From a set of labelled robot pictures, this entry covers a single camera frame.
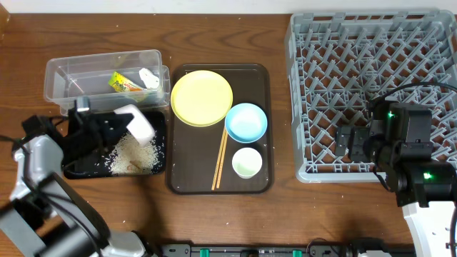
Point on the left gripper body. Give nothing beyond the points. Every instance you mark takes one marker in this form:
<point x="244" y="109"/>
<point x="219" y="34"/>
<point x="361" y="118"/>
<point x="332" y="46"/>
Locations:
<point x="84" y="143"/>

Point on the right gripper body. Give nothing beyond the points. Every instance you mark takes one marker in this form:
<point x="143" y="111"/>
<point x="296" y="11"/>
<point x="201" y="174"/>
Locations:
<point x="365" y="143"/>

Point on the white bowl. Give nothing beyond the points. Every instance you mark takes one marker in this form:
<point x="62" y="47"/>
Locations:
<point x="139" y="126"/>

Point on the pile of rice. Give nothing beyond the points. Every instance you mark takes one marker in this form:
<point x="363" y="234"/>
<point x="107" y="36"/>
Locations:
<point x="151" y="158"/>

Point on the green snack wrapper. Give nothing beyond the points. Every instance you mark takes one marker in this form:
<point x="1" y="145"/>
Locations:
<point x="122" y="84"/>

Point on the white napkin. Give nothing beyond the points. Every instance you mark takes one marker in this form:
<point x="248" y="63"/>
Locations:
<point x="150" y="80"/>

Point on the light blue bowl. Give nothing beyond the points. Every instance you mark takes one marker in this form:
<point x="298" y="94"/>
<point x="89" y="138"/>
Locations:
<point x="246" y="123"/>

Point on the pale green cup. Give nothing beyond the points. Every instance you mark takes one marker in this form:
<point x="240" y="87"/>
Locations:
<point x="247" y="162"/>

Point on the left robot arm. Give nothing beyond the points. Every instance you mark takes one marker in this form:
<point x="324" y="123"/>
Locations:
<point x="45" y="216"/>

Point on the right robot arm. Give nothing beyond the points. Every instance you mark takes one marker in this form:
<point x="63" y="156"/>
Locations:
<point x="398" y="144"/>

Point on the black waste tray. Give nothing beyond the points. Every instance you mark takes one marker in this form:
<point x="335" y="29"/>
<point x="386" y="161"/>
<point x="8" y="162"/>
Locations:
<point x="92" y="166"/>

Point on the grey dishwasher rack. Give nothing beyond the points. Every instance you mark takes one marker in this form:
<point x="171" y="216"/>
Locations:
<point x="337" y="62"/>

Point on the brown food scrap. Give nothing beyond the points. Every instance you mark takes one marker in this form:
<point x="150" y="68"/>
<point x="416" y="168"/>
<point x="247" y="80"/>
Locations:
<point x="135" y="168"/>

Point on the clear plastic bin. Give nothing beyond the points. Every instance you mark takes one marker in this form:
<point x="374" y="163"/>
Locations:
<point x="68" y="78"/>

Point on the yellow plate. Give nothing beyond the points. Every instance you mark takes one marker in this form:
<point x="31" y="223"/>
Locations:
<point x="201" y="98"/>

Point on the dark brown serving tray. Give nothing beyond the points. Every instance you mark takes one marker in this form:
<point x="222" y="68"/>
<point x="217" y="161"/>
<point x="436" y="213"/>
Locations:
<point x="196" y="163"/>

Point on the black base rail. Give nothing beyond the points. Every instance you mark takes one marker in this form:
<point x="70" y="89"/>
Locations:
<point x="313" y="250"/>

